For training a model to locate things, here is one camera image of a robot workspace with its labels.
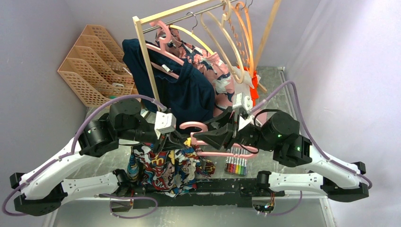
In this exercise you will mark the wooden clothes rack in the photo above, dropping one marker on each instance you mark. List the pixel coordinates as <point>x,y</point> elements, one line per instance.
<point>221,13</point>

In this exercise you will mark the pack of coloured markers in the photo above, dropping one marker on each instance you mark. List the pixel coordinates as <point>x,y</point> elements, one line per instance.
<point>237,165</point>

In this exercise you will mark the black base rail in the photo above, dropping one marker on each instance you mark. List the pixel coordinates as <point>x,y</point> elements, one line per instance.
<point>210,192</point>

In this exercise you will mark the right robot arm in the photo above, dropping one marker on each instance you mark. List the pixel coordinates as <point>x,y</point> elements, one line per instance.
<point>280,134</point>

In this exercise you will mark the comic print shorts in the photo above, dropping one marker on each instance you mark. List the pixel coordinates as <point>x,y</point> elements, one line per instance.
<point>171,172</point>

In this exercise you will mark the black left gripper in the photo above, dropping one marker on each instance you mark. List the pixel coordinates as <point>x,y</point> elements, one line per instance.
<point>170,141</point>

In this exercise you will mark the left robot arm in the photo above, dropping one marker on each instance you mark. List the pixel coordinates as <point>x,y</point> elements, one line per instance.
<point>46,188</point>

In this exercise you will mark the peach plastic file organizer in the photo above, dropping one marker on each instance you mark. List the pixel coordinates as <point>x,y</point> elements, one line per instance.
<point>94,69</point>

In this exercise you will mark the pink patterned shorts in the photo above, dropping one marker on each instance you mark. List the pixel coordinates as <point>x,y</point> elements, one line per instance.
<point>219,78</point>

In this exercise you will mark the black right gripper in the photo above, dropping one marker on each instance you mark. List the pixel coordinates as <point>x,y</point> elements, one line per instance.
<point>222,136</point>

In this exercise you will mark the navy blue shorts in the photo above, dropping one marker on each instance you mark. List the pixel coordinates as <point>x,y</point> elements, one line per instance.
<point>171,90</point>

